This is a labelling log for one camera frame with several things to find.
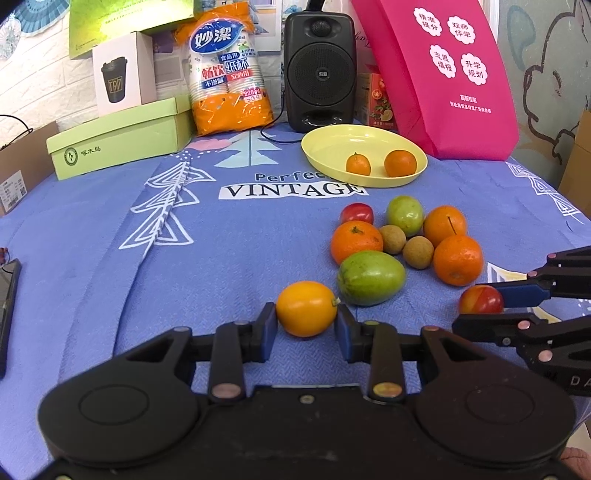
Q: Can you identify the red-yellow cherry tomato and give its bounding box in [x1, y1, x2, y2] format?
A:
[459, 284, 504, 315]

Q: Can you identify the yellow-orange round fruit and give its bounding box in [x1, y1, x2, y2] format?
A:
[276, 281, 341, 338]

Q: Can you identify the large orange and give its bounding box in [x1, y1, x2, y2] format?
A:
[433, 235, 484, 287]

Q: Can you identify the orange with green stem spot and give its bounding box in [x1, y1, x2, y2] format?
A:
[329, 221, 384, 265]

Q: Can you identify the orange with long stem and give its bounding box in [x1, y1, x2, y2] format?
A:
[423, 205, 468, 247]

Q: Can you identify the small red tomato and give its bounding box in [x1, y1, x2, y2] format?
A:
[339, 202, 375, 224]

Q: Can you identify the small green mango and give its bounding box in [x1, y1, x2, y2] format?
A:
[386, 195, 425, 237]

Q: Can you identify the person's right hand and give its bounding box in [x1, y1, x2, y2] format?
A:
[560, 447, 591, 480]

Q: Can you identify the large green mango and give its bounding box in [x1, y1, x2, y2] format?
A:
[337, 250, 407, 307]

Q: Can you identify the brown longan fruit right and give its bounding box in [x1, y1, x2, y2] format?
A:
[403, 236, 434, 270]

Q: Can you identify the brown longan fruit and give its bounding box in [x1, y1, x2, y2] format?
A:
[380, 225, 407, 255]
[403, 236, 434, 270]

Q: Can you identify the brown longan fruit left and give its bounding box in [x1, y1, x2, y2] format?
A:
[380, 225, 407, 255]

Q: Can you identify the cardboard box at right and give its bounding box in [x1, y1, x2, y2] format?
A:
[559, 110, 591, 217]

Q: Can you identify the blue printed tablecloth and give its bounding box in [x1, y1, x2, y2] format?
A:
[1, 126, 590, 479]

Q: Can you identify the small orange kumquat in plate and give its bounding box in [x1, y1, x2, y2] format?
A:
[346, 153, 372, 176]

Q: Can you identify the mandarin orange in plate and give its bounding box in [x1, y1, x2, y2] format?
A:
[384, 150, 417, 177]

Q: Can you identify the yellow plastic plate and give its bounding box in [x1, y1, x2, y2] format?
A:
[301, 124, 429, 188]

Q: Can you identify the light green shoe box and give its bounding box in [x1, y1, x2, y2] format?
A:
[46, 94, 195, 180]

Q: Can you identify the black phone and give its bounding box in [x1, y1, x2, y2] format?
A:
[0, 248, 22, 379]

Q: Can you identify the red fruit carton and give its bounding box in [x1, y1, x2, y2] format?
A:
[353, 73, 398, 131]

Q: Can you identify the pink tote bag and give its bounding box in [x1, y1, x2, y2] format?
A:
[353, 0, 519, 161]

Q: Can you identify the orange paper cup pack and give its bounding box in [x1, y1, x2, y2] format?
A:
[173, 2, 273, 136]

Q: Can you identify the brown cardboard box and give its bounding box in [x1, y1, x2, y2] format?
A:
[0, 122, 59, 216]

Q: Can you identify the black speaker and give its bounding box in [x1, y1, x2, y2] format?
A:
[283, 1, 356, 133]

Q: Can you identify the white cup box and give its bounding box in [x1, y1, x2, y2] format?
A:
[92, 32, 157, 117]

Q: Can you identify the bright green gift box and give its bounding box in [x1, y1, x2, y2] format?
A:
[68, 0, 202, 59]

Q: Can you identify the black speaker cable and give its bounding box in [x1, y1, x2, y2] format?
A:
[258, 109, 304, 145]

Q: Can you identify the black cable loop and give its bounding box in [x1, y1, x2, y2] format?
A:
[0, 113, 35, 150]

